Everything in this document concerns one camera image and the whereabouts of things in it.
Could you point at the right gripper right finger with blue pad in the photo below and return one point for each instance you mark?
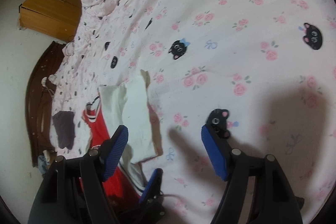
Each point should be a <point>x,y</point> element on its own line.
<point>217,150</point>

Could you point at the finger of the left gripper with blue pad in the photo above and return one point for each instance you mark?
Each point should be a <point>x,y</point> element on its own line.
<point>153,187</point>

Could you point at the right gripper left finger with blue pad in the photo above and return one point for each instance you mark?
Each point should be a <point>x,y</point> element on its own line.
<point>111,151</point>

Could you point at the red white jersey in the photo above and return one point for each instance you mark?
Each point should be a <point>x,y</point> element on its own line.
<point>119,120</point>

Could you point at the clothes pile on chair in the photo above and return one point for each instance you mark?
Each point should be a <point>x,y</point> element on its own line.
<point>45,160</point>

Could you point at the dark folded garment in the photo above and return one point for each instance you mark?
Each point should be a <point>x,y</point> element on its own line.
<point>65,128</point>

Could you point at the dark wooden headboard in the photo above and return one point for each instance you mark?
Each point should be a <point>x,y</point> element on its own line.
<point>38,101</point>

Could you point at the pink cat print duvet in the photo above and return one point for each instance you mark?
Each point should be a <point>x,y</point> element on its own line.
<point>270,63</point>

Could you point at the wooden wardrobe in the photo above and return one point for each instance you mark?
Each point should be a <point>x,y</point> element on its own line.
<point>56,18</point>

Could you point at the white charger with cable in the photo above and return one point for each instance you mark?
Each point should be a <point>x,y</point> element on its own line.
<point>44,83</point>

